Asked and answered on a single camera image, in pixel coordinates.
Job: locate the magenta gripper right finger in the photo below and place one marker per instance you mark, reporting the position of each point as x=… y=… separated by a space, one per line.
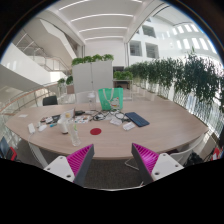
x=153 y=166

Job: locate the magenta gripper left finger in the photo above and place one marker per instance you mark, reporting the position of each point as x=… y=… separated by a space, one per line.
x=73 y=167

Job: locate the clear plastic water bottle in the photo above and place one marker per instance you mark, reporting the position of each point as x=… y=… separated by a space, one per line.
x=73 y=133

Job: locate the red round coaster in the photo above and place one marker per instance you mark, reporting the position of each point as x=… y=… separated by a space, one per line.
x=95 y=131

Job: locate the white packet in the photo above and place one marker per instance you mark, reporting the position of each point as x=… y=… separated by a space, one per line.
x=128 y=126

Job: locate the white bottle with brown base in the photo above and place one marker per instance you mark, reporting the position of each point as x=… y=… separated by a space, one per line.
x=61 y=123

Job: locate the white chair right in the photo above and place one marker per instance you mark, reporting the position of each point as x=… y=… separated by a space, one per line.
x=182 y=155

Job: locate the white power adapter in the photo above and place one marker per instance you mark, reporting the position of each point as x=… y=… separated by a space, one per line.
x=31 y=128

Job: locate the black office chair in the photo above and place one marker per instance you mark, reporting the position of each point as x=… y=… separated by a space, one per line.
x=51 y=100

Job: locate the clear glass jar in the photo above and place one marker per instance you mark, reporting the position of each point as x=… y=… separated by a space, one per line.
x=92 y=100

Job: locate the green tote bag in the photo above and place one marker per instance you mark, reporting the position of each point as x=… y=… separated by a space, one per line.
x=111 y=98

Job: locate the row of potted trees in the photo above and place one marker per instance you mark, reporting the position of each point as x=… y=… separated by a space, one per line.
x=192 y=74

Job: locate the white cabinet with plants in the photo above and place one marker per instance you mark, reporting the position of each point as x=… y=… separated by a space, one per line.
x=92 y=76

